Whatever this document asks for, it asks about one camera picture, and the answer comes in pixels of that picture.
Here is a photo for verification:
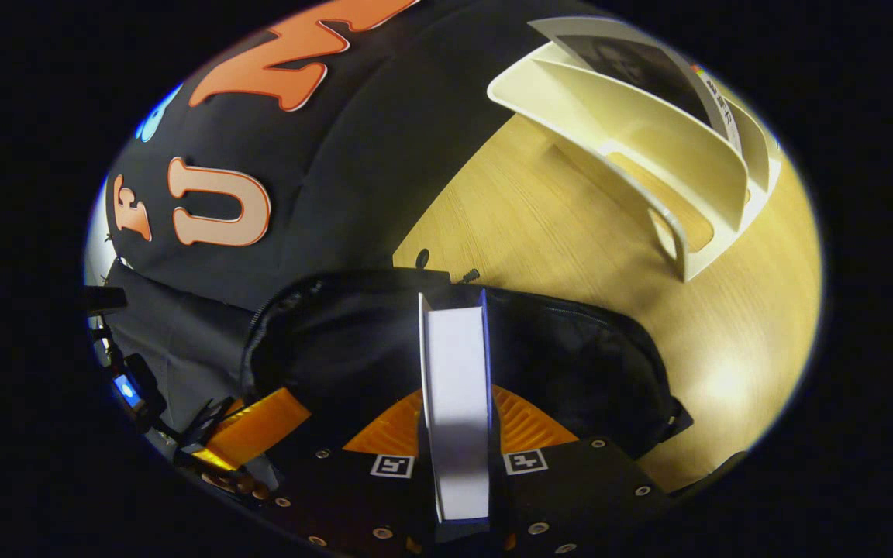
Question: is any black backdrop cloth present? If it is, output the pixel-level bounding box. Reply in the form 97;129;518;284
102;0;649;435

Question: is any blue cover book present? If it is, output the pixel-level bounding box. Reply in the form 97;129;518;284
418;288;494;524

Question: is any grey cover book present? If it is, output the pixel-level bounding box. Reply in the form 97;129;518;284
528;15;746;153

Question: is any white plastic bookshelf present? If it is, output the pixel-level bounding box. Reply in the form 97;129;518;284
487;39;782;282

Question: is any black schoolbag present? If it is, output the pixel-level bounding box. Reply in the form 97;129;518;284
241;267;694;466

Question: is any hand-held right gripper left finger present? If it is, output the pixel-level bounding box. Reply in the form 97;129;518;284
264;387;436;556

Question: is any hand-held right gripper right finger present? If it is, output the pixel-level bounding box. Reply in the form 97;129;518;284
489;384;677;556

